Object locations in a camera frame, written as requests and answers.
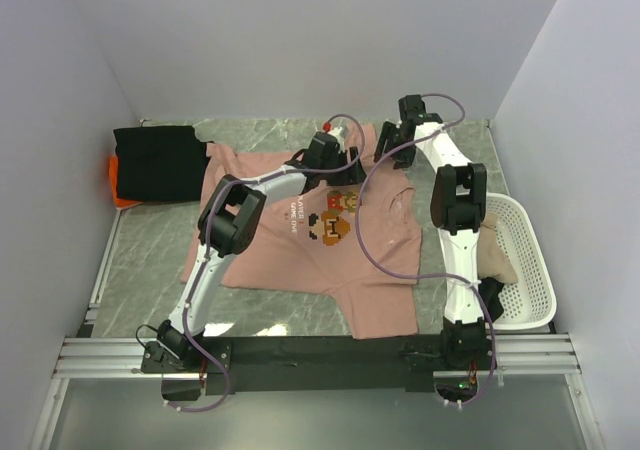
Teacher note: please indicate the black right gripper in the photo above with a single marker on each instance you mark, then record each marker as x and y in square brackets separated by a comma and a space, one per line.
[386, 129]

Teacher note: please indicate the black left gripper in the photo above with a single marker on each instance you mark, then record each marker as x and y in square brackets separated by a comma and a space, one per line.
[352, 175]

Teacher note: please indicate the pink printed t-shirt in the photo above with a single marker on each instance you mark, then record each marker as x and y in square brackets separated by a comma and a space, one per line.
[358, 244]

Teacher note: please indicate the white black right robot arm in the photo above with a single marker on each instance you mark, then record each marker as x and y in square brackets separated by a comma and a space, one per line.
[457, 210]

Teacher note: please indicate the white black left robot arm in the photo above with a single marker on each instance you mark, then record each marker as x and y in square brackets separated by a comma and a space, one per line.
[228, 224]

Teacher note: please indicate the beige garment in basket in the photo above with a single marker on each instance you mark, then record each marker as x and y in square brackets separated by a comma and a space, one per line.
[492, 262]

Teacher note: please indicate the black garment in basket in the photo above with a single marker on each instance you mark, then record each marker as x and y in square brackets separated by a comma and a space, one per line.
[489, 290]

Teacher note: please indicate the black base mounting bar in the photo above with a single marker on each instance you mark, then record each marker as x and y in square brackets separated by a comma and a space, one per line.
[261, 364]

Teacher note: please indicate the folded black t-shirt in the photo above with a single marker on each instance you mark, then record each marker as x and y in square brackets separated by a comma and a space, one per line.
[160, 164]

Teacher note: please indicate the white plastic laundry basket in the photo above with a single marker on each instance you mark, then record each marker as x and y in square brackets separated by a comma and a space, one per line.
[531, 302]

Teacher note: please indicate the folded orange t-shirt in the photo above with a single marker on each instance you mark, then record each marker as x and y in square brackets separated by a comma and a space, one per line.
[120, 203]

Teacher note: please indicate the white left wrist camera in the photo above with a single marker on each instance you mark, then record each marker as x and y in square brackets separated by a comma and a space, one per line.
[339, 132]

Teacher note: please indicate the aluminium frame rail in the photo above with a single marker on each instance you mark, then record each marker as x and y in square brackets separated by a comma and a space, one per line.
[535, 399]

